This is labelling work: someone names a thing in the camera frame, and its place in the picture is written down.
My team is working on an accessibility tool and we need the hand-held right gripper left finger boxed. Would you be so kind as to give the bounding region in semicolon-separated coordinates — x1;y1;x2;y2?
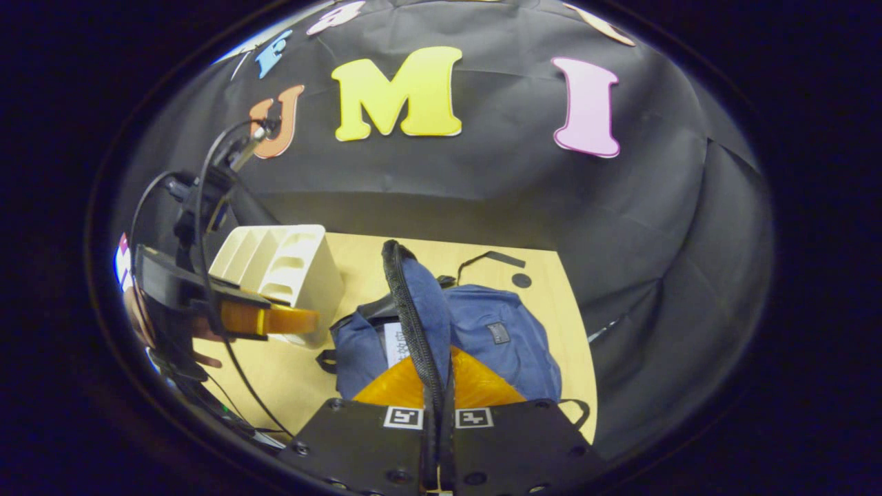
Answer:
279;355;440;496

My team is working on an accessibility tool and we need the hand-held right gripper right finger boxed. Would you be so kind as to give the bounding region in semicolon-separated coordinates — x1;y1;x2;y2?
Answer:
441;346;608;496

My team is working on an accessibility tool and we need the white book with grey cover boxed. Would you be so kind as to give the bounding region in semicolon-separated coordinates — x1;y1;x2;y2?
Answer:
384;322;412;369

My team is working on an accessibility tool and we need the blue schoolbag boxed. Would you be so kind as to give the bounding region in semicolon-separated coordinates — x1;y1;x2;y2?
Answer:
316;239;591;431

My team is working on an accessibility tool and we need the white bookshelf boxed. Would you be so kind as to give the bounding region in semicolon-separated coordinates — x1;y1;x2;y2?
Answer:
209;225;345;349

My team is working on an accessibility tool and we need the black cable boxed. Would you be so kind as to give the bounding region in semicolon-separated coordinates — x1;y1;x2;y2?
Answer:
130;118;298;440

